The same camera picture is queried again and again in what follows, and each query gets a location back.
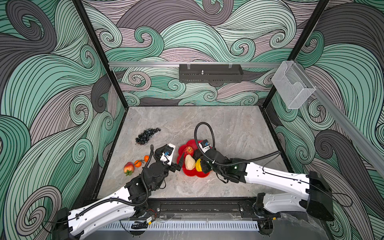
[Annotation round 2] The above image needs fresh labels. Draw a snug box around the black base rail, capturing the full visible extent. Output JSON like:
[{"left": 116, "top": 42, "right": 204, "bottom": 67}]
[{"left": 134, "top": 193, "right": 278, "bottom": 219}]

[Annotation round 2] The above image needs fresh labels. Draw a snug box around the aluminium rail wall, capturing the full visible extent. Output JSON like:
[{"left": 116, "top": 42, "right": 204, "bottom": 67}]
[
  {"left": 108, "top": 61, "right": 281, "bottom": 69},
  {"left": 297, "top": 63, "right": 384, "bottom": 175}
]

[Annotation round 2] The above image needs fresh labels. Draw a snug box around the black perforated wall tray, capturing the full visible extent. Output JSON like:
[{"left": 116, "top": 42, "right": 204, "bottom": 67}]
[{"left": 179, "top": 65, "right": 244, "bottom": 84}]

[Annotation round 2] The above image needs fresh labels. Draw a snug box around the beige garlic bulb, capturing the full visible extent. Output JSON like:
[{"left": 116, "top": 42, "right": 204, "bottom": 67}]
[{"left": 184, "top": 155, "right": 196, "bottom": 171}]

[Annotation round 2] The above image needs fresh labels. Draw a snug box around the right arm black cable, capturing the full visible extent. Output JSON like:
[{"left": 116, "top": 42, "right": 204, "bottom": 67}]
[{"left": 194, "top": 121, "right": 281, "bottom": 167}]

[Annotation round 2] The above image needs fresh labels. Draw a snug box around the black grape bunch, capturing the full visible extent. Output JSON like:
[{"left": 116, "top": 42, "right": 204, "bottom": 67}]
[{"left": 135, "top": 128, "right": 161, "bottom": 145}]

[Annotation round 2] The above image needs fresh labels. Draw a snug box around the black frame post left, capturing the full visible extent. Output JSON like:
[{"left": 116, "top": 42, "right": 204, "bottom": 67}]
[{"left": 73, "top": 0, "right": 129, "bottom": 111}]

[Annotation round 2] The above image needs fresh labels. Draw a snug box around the large yellow lemon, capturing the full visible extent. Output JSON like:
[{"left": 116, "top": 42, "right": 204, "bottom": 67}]
[{"left": 195, "top": 159, "right": 202, "bottom": 172}]

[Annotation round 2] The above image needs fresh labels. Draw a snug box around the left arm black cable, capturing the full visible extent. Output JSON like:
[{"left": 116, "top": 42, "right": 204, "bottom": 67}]
[{"left": 41, "top": 144, "right": 167, "bottom": 235}]

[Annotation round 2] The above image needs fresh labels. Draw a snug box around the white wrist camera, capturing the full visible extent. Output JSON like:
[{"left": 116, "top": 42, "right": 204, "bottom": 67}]
[
  {"left": 199, "top": 140, "right": 211, "bottom": 153},
  {"left": 160, "top": 144, "right": 176, "bottom": 166}
]

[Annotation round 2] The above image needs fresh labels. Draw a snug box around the clear plastic wall bin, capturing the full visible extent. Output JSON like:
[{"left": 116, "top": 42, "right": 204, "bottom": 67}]
[{"left": 272, "top": 61, "right": 316, "bottom": 110}]

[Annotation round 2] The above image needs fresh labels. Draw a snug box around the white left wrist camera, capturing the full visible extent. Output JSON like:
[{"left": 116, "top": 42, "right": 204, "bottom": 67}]
[{"left": 160, "top": 144, "right": 176, "bottom": 166}]

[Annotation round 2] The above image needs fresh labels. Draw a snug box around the aluminium rail back wall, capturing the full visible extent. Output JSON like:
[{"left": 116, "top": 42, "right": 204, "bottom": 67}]
[{"left": 108, "top": 61, "right": 281, "bottom": 69}]

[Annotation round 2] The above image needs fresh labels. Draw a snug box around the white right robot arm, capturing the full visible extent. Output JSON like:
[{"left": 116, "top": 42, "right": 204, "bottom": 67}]
[{"left": 202, "top": 148, "right": 335, "bottom": 222}]

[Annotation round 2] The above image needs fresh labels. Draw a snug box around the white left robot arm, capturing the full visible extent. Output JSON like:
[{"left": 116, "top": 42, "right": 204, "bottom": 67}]
[{"left": 52, "top": 160, "right": 184, "bottom": 240}]

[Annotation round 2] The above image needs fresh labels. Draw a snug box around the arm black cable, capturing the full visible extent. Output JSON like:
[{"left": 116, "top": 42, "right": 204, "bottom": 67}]
[
  {"left": 194, "top": 121, "right": 281, "bottom": 167},
  {"left": 41, "top": 144, "right": 167, "bottom": 235}
]

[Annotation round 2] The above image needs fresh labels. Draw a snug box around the white slotted cable duct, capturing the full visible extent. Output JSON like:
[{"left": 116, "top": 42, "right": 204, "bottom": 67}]
[{"left": 100, "top": 220, "right": 259, "bottom": 232}]

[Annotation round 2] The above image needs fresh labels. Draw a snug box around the dark avocado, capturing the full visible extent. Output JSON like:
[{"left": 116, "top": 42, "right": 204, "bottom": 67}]
[{"left": 193, "top": 150, "right": 203, "bottom": 161}]

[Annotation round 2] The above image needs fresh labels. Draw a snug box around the red peach with leaf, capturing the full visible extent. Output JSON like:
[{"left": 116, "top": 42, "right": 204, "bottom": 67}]
[{"left": 124, "top": 162, "right": 135, "bottom": 176}]

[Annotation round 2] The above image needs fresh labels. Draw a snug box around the black frame post right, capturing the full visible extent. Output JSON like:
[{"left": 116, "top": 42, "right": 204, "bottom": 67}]
[{"left": 261, "top": 0, "right": 329, "bottom": 111}]

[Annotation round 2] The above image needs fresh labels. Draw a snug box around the black frame post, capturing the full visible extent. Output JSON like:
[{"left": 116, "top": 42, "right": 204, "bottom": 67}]
[
  {"left": 261, "top": 0, "right": 329, "bottom": 111},
  {"left": 73, "top": 0, "right": 129, "bottom": 111}
]

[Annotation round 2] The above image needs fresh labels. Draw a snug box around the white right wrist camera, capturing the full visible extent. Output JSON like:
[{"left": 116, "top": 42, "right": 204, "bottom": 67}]
[{"left": 199, "top": 140, "right": 211, "bottom": 153}]

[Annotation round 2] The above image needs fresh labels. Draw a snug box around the red apple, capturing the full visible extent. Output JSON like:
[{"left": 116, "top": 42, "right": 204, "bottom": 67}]
[{"left": 184, "top": 146, "right": 194, "bottom": 157}]

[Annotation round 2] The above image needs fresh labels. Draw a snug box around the aluminium rail right wall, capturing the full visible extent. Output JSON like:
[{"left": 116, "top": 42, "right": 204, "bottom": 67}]
[{"left": 297, "top": 63, "right": 384, "bottom": 175}]

